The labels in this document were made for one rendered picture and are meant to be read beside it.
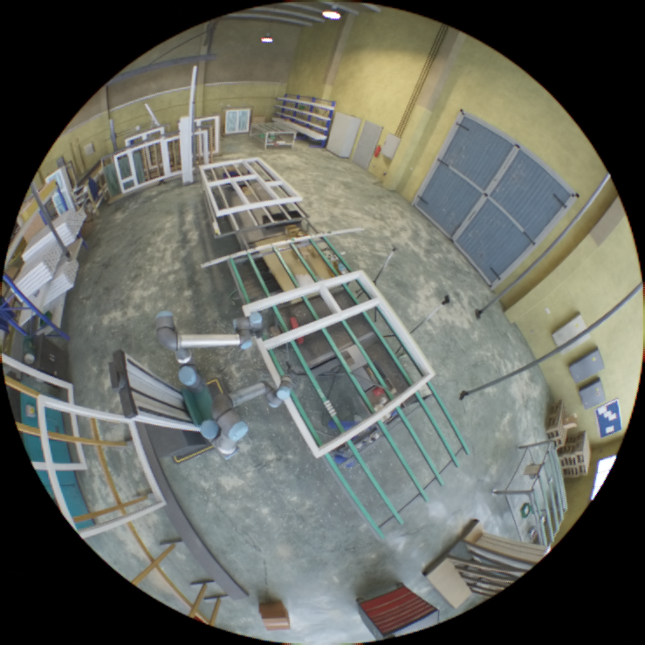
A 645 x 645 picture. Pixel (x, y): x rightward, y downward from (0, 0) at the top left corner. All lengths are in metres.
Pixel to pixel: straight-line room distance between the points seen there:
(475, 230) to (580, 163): 4.08
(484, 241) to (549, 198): 2.48
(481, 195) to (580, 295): 3.91
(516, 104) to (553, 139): 1.35
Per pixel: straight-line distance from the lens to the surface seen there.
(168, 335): 1.38
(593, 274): 6.98
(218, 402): 1.20
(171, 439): 2.03
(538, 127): 7.34
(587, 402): 8.24
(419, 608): 3.55
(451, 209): 7.45
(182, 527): 3.16
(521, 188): 6.85
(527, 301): 6.70
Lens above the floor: 2.67
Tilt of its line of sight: 57 degrees down
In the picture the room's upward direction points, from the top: 24 degrees clockwise
